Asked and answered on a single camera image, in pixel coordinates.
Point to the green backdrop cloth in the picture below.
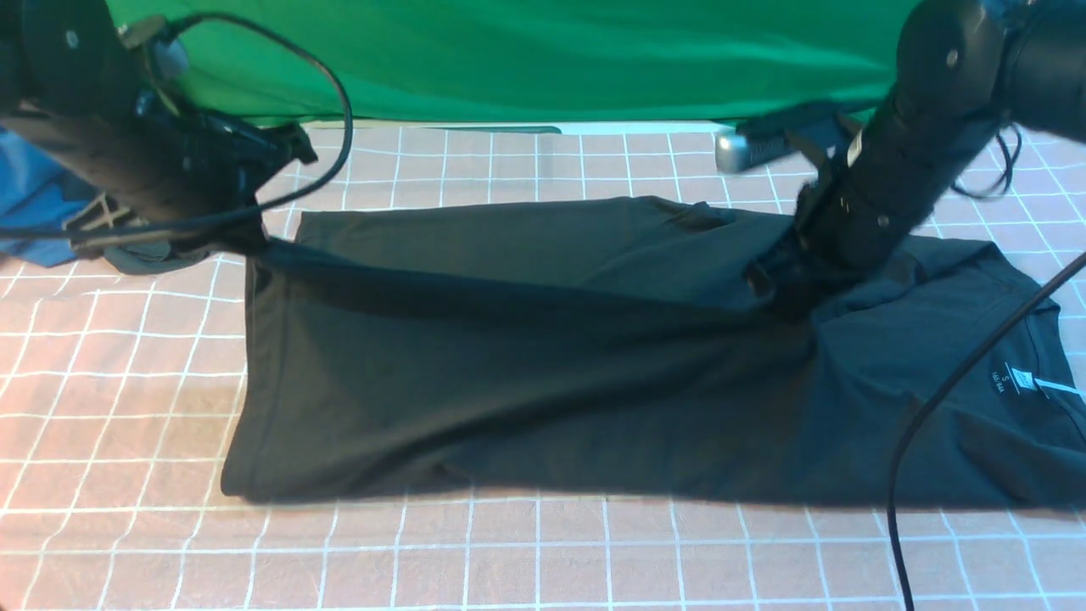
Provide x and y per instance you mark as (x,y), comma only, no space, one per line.
(546,61)

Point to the pink grid-pattern tablecloth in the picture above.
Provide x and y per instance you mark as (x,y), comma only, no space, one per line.
(120,393)

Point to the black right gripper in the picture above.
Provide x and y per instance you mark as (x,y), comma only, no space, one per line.
(832,246)

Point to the dark gray long-sleeve shirt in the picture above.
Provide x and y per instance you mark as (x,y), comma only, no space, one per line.
(603,347)

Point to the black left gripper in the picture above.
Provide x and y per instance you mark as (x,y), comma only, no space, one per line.
(217,164)

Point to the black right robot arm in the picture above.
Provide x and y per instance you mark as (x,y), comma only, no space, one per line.
(965,70)

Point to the blue crumpled garment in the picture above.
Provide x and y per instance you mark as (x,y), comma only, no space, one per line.
(38,194)

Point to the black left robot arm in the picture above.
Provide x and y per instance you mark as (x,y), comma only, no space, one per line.
(102,101)

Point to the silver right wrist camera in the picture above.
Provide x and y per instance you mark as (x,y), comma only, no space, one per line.
(810,129)

